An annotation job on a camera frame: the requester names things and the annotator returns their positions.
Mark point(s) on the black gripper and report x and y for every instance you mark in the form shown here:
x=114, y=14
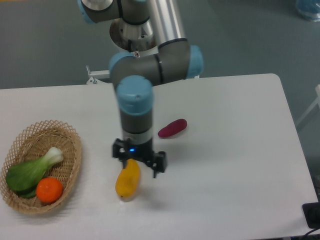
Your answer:
x=123, y=150

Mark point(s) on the orange fruit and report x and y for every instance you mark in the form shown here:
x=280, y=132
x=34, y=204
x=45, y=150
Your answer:
x=49, y=190

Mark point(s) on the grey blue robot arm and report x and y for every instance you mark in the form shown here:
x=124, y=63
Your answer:
x=154, y=51

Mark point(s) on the woven wicker basket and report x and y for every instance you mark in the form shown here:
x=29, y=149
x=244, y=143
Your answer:
x=32, y=143

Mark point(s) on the yellow mango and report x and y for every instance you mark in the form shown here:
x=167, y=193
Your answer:
x=128, y=180

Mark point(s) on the purple sweet potato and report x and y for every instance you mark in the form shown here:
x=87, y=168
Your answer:
x=173, y=128

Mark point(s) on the green bok choy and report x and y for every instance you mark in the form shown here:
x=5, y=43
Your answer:
x=23, y=178

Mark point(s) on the black device at edge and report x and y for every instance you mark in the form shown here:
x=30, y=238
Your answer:
x=312, y=214

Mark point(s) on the white frame at right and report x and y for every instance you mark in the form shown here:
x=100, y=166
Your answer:
x=310, y=111

